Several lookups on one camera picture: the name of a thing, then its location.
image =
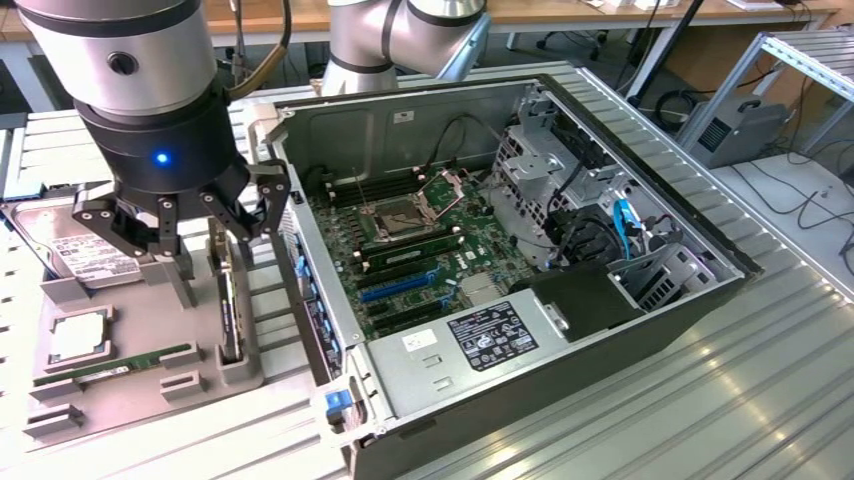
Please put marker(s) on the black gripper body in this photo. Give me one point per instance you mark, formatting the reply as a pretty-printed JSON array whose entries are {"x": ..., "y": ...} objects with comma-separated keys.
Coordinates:
[{"x": 167, "y": 150}]

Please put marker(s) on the graphics card with black cooler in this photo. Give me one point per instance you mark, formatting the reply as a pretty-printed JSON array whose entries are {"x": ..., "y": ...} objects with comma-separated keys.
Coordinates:
[{"x": 227, "y": 300}]

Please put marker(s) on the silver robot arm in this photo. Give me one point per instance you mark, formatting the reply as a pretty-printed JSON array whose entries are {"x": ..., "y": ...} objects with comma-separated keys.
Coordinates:
[{"x": 120, "y": 60}]

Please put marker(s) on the silver hard disk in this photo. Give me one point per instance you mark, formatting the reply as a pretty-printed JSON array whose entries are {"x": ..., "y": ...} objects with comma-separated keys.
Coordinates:
[{"x": 67, "y": 250}]

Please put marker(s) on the black RAM slot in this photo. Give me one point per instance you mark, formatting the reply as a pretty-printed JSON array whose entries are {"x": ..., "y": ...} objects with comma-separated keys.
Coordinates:
[
  {"x": 352, "y": 187},
  {"x": 427, "y": 232},
  {"x": 400, "y": 244},
  {"x": 354, "y": 194},
  {"x": 350, "y": 181},
  {"x": 356, "y": 200}
]

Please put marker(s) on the thin locking lever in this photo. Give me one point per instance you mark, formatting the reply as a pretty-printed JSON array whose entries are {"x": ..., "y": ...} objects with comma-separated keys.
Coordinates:
[{"x": 363, "y": 197}]

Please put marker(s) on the blue hard disk carrier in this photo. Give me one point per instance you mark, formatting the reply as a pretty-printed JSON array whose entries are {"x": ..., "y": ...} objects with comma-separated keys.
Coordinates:
[{"x": 23, "y": 192}]

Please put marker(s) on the CPU socket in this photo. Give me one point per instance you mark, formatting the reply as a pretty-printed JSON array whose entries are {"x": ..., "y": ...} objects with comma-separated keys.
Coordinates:
[{"x": 400, "y": 220}]

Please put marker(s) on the grey parts rack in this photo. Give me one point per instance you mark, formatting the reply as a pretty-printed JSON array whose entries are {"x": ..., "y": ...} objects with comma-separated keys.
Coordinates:
[{"x": 154, "y": 325}]

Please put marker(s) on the silver CPU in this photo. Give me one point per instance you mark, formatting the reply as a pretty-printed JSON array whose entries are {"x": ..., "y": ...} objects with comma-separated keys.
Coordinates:
[{"x": 76, "y": 337}]

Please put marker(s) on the black expansion slot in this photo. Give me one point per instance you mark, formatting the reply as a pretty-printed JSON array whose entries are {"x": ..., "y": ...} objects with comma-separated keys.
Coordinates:
[
  {"x": 408, "y": 324},
  {"x": 392, "y": 276},
  {"x": 403, "y": 312}
]

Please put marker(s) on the green RAM stick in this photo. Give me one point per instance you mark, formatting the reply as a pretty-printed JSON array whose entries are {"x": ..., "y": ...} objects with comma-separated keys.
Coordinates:
[
  {"x": 414, "y": 254},
  {"x": 120, "y": 369}
]

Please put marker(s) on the blue expansion slot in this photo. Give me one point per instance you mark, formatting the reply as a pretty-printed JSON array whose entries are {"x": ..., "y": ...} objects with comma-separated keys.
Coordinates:
[{"x": 394, "y": 288}]

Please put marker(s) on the metal socket cover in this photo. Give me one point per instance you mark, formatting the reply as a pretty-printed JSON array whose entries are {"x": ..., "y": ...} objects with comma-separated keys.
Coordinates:
[{"x": 452, "y": 175}]

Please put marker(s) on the green motherboard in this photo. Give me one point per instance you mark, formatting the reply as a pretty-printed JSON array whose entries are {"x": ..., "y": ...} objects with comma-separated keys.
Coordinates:
[{"x": 467, "y": 220}]

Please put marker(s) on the silver chipset heat sink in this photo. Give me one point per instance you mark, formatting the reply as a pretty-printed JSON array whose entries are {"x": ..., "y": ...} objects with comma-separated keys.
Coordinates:
[{"x": 479, "y": 291}]

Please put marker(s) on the grey power supply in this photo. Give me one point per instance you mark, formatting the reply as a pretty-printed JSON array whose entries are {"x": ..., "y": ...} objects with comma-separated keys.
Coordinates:
[{"x": 400, "y": 380}]

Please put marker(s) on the silver perforated drive cage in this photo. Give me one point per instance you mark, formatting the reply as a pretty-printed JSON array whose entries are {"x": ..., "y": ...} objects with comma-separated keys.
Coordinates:
[{"x": 543, "y": 165}]

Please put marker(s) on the blue case latch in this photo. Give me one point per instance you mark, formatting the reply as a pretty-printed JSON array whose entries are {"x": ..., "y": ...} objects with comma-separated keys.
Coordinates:
[{"x": 335, "y": 402}]

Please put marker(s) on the black plastic shroud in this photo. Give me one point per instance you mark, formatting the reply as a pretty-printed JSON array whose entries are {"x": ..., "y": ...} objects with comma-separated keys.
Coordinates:
[{"x": 581, "y": 300}]

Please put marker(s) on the silver disk bay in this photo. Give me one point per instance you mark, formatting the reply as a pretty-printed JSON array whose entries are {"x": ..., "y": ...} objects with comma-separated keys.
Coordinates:
[{"x": 634, "y": 270}]

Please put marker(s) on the black office chair base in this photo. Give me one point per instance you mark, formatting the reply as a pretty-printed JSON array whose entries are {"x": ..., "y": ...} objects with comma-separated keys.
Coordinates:
[{"x": 597, "y": 40}]

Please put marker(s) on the open black PC case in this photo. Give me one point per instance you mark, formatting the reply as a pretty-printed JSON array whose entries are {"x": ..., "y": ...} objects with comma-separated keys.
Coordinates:
[{"x": 601, "y": 360}]

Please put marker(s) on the black stand pole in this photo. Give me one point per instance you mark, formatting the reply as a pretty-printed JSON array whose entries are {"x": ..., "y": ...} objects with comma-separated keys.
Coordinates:
[{"x": 667, "y": 47}]

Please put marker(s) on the grey computer tower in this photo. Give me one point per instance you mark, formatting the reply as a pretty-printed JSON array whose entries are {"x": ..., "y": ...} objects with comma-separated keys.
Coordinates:
[{"x": 747, "y": 135}]

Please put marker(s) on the aluminium slat frame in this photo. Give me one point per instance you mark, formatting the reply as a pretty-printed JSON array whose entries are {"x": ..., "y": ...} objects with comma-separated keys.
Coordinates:
[{"x": 810, "y": 57}]

